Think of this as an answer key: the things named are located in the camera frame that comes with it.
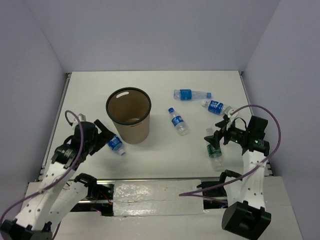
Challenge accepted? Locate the green label bottle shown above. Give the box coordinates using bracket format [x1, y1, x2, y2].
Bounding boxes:
[206, 142, 224, 171]

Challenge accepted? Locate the blue label bottle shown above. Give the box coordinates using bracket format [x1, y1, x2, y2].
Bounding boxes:
[173, 89, 212, 101]
[168, 107, 189, 136]
[201, 100, 234, 116]

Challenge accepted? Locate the blue label bottle top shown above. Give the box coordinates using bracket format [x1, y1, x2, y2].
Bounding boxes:
[173, 89, 212, 101]

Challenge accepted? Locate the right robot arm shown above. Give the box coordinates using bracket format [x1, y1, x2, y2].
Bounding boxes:
[204, 115, 272, 240]

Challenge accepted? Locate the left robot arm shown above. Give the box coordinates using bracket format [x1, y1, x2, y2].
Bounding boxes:
[0, 119, 114, 240]

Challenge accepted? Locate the brown bin with black rim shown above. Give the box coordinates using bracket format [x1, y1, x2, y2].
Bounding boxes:
[105, 87, 152, 145]

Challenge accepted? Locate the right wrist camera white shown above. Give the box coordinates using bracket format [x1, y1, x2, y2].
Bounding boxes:
[224, 106, 238, 121]

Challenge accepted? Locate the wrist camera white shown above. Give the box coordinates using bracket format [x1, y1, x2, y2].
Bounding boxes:
[224, 106, 238, 121]
[72, 113, 87, 127]

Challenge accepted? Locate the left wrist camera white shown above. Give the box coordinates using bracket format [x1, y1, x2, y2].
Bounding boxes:
[72, 113, 87, 127]

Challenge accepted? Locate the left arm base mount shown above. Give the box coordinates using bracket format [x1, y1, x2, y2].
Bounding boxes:
[71, 184, 115, 217]

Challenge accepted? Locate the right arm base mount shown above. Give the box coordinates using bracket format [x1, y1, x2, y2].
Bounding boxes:
[197, 181, 228, 210]

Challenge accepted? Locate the silver foil covered rail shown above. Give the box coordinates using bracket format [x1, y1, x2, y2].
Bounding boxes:
[112, 179, 204, 217]

